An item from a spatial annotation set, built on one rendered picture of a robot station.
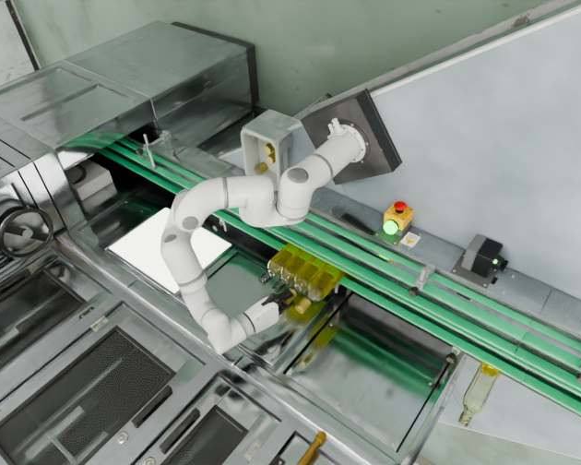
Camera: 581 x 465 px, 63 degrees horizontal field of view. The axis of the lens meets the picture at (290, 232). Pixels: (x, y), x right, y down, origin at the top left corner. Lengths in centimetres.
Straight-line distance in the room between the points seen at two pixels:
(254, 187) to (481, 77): 62
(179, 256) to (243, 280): 55
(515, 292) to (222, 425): 95
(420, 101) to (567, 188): 43
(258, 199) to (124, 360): 80
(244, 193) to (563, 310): 93
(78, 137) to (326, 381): 137
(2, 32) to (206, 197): 393
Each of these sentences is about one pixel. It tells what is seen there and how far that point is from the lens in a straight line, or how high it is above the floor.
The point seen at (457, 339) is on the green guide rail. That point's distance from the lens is 158.
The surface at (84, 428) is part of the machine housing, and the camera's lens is 168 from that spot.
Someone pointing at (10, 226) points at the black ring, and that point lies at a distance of 208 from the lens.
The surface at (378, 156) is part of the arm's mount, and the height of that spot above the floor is 81.
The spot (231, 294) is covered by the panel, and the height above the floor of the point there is 118.
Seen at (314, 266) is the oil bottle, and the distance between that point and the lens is 162.
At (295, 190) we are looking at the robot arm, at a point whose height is 112.
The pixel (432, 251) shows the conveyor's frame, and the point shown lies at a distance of 154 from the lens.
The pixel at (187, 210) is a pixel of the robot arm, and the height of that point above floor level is 135.
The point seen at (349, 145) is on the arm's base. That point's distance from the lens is 141.
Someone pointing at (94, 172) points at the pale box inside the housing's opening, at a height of 105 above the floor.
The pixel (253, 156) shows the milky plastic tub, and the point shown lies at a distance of 184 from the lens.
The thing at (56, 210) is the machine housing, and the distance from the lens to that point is 220.
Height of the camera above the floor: 188
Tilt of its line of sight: 34 degrees down
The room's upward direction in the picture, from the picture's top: 133 degrees counter-clockwise
